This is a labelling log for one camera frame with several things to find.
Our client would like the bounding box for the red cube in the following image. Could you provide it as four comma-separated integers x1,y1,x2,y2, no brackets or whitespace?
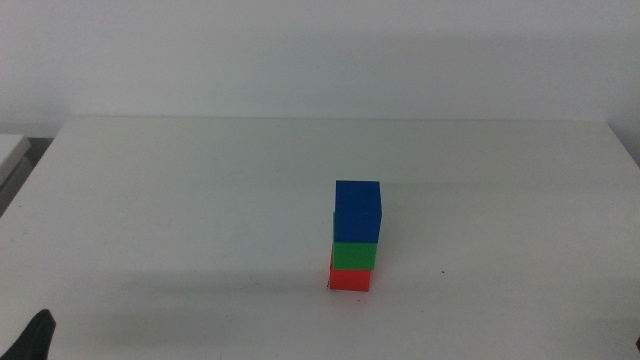
328,252,372,293

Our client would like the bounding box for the blue cube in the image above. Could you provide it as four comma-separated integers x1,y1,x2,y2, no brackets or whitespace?
333,180,383,245

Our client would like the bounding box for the green cube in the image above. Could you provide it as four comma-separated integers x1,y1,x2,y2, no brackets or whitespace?
331,211,379,272

